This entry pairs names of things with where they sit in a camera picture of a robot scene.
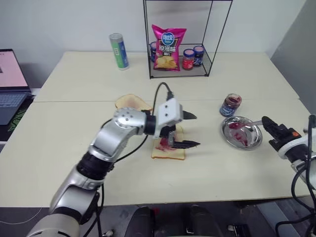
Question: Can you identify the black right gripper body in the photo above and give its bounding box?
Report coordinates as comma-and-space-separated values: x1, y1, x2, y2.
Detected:
268, 126, 301, 152

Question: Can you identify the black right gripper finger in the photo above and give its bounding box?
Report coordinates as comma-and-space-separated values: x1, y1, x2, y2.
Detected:
261, 116, 281, 131
262, 120, 279, 136

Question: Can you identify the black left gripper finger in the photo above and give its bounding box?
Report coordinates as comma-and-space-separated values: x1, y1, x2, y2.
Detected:
182, 110, 198, 121
170, 140, 201, 150

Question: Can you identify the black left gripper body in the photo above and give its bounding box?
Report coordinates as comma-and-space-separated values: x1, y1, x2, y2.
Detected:
159, 124, 178, 149

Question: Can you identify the jam-smeared white bread slice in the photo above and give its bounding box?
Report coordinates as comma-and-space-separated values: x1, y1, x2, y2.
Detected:
151, 124, 186, 161

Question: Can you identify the metal spoon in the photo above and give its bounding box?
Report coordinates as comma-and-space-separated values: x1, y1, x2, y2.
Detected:
228, 119, 265, 130

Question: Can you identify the open glass jam jar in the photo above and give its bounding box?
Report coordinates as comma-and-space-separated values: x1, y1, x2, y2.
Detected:
219, 93, 243, 118

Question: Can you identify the red jam jar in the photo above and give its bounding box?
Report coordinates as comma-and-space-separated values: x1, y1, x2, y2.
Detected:
182, 48, 195, 71

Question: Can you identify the blue jam jar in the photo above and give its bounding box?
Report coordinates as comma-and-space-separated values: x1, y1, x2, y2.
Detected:
193, 45, 205, 68

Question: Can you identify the round metal dish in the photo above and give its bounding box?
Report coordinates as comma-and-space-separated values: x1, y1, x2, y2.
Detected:
220, 116, 264, 151

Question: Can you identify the pink potato chips bag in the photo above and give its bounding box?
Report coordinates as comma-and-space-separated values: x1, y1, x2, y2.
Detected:
151, 24, 187, 73

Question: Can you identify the blue jar behind chips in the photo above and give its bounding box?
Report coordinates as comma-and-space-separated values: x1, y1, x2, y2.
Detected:
149, 41, 158, 63

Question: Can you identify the green blue cylindrical can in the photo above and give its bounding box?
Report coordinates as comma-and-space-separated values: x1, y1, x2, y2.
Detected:
109, 33, 130, 71

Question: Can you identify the black green desk mat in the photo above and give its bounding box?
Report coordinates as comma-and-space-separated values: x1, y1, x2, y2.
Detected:
6, 94, 36, 132

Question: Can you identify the open blue laptop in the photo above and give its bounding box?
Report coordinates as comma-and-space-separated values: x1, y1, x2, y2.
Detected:
0, 48, 33, 126

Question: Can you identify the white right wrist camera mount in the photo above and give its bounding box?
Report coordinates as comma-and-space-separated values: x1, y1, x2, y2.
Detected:
276, 136, 310, 160

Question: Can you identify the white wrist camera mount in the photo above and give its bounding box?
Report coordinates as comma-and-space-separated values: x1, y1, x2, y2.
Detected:
276, 136, 310, 160
153, 98, 185, 139

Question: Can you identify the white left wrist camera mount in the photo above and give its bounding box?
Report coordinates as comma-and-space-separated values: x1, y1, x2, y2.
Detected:
153, 98, 185, 139

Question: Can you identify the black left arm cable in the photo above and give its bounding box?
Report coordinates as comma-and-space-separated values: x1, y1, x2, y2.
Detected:
96, 82, 175, 237

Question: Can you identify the black wire shelf rack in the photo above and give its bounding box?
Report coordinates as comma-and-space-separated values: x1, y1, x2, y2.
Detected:
142, 0, 234, 80

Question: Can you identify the thin white cord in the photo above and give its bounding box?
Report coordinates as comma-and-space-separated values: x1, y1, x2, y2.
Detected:
0, 206, 43, 225

